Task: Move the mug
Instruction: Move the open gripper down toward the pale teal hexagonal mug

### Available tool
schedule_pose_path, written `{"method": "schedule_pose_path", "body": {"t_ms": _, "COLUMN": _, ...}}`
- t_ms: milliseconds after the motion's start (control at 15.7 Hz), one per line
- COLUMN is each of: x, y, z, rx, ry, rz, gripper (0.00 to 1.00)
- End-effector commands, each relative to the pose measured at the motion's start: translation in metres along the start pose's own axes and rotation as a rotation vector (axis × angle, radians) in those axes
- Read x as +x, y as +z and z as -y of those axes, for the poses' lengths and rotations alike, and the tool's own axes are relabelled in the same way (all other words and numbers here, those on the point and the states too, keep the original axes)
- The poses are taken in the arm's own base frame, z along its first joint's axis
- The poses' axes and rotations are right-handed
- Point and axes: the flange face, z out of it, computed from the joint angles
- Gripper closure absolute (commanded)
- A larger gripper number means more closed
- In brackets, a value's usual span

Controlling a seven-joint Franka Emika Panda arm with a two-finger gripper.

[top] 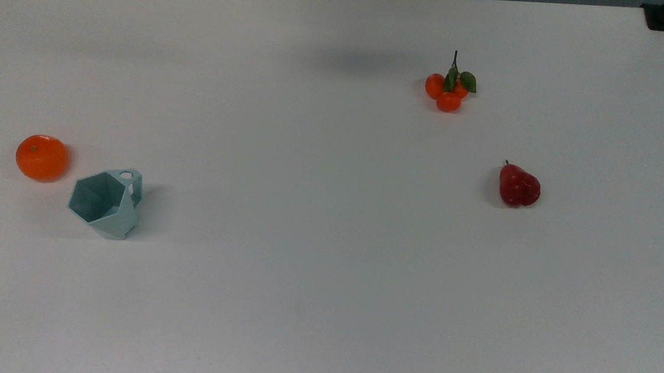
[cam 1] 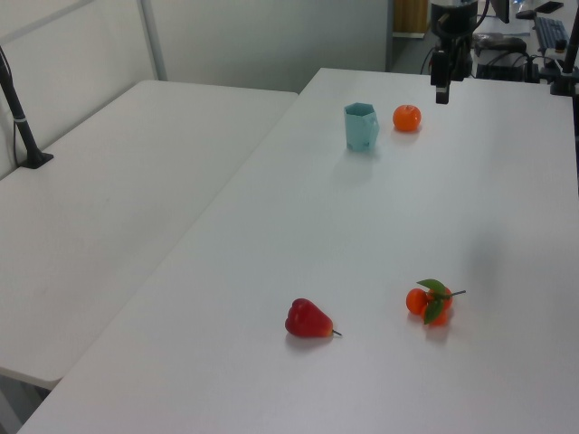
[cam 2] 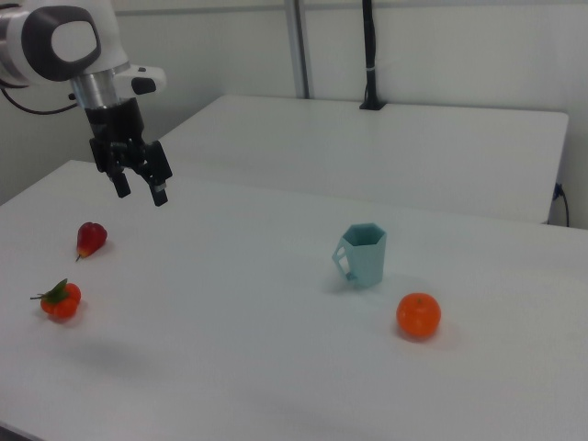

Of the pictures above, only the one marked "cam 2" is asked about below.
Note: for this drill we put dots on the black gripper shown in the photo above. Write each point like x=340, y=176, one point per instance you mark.
x=117, y=133

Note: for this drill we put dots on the teal hexagonal mug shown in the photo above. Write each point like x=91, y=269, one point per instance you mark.
x=365, y=257

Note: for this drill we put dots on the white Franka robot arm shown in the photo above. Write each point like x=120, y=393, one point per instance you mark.
x=69, y=41

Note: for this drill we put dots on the red toy pear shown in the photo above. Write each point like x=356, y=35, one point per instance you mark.
x=90, y=239

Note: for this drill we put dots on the orange toy persimmon green leaf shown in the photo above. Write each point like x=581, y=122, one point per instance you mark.
x=62, y=303

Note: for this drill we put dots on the white table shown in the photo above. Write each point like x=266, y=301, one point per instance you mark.
x=367, y=156

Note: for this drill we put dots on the black pole base clamp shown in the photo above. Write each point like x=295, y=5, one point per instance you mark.
x=372, y=106

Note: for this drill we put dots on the orange mandarin fruit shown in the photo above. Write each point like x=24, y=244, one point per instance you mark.
x=418, y=315

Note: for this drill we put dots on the grey aluminium wall post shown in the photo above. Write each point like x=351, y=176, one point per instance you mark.
x=298, y=46

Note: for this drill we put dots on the black camera pole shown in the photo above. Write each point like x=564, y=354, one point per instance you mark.
x=370, y=50

